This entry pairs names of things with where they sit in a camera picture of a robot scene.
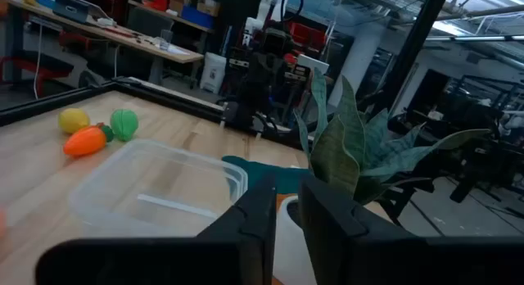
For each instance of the wooden workbench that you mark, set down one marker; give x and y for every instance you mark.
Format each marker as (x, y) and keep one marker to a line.
(123, 37)

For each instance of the blue storage bin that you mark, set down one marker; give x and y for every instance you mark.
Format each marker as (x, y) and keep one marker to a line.
(197, 17)

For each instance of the teal cloth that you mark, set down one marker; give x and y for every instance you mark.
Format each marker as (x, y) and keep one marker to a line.
(262, 174)

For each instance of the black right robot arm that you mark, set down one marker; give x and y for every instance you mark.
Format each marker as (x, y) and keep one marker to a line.
(262, 84)

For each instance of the white waste bin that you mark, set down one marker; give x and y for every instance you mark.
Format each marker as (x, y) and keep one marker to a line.
(213, 72)

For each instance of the white plant pot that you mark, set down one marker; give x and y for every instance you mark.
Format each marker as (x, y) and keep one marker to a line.
(286, 244)

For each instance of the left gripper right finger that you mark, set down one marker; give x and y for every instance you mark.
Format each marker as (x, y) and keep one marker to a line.
(360, 256)

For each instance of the green snake plant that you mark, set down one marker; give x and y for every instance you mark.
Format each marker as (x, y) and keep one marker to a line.
(340, 154)

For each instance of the red storage bins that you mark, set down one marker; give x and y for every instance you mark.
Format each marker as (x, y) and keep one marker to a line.
(307, 34)

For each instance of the red and black chair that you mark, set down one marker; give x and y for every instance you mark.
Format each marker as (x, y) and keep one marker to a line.
(28, 68)

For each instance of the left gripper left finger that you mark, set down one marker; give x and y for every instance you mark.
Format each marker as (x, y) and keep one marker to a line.
(229, 256)

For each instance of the black structural column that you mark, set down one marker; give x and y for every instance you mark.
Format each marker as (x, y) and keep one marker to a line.
(413, 47)

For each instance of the orange toy carrot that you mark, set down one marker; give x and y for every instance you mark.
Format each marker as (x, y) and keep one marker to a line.
(84, 141)

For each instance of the green toy bell pepper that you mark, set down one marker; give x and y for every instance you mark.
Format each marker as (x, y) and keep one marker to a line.
(124, 124)

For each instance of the clear plastic cup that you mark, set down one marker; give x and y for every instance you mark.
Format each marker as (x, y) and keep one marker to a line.
(165, 40)

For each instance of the yellow toy lemon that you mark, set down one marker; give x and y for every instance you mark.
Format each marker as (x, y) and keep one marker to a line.
(73, 120)

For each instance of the black table frame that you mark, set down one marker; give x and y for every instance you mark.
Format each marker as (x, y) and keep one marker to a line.
(163, 97)

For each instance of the clear plastic tupperware container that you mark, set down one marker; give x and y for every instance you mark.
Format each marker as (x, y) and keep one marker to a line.
(123, 174)

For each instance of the orange cloth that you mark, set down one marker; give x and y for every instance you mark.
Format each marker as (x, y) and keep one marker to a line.
(282, 199)

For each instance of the cardboard box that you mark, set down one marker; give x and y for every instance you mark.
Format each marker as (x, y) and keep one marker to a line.
(208, 5)

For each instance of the blue box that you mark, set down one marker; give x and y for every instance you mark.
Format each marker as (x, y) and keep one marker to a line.
(70, 8)

